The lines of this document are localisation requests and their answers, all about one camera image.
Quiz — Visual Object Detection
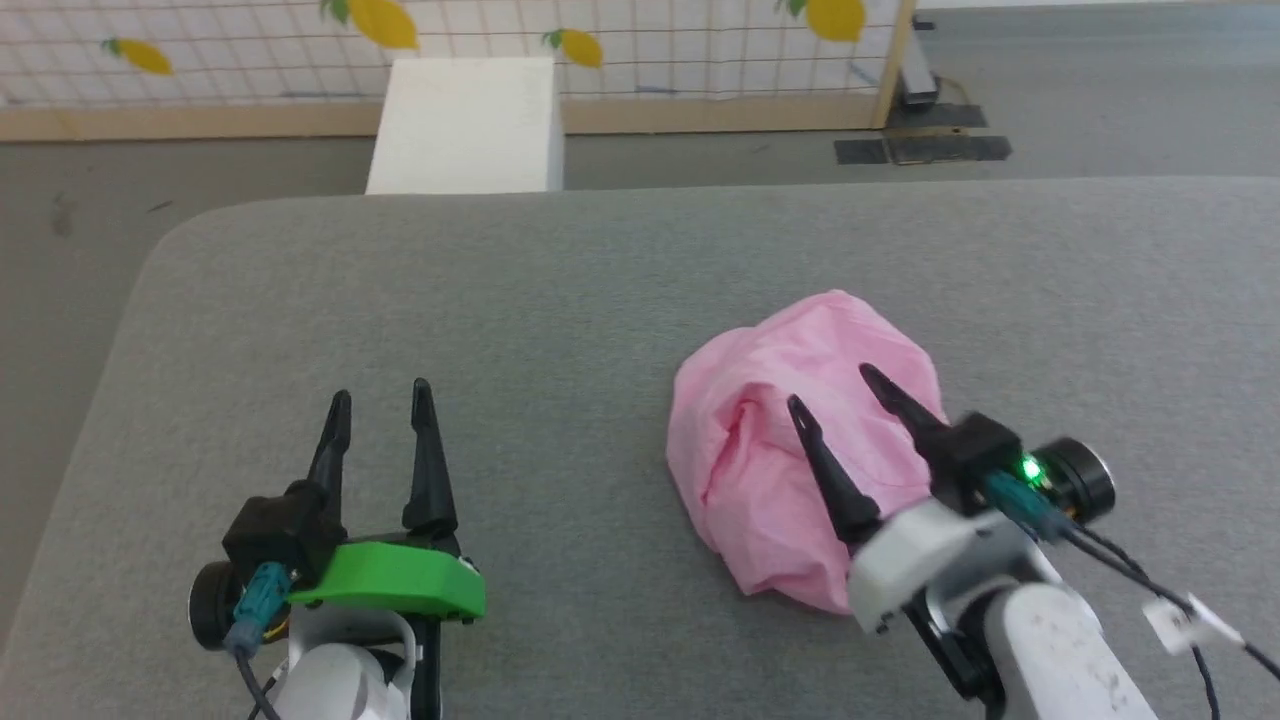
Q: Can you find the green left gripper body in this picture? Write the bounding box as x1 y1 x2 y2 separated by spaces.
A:
286 528 488 625

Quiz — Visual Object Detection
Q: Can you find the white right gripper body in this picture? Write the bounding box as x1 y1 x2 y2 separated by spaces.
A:
846 498 1063 637

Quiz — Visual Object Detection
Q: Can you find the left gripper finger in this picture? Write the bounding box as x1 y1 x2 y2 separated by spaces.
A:
401 378 460 541
303 390 353 503

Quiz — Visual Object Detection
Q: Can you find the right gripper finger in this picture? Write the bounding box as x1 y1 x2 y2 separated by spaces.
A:
857 363 951 471
786 395 885 548

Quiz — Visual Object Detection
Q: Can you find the pink garment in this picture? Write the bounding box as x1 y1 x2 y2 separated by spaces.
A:
665 290 950 617

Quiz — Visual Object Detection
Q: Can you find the grey metal stand foot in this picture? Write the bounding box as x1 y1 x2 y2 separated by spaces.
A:
885 14 989 132

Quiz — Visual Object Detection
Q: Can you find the white box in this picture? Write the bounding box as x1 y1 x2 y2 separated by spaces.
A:
364 57 565 195

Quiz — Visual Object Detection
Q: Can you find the lemon print wooden screen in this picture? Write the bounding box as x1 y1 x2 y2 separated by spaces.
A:
0 0 918 142

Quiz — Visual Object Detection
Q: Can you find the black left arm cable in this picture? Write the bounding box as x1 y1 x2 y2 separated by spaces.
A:
225 562 293 720

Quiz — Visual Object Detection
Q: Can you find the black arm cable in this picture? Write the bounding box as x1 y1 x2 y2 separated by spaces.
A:
225 562 293 720
983 470 1280 720

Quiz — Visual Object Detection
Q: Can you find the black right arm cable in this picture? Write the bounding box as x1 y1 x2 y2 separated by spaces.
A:
983 470 1280 720

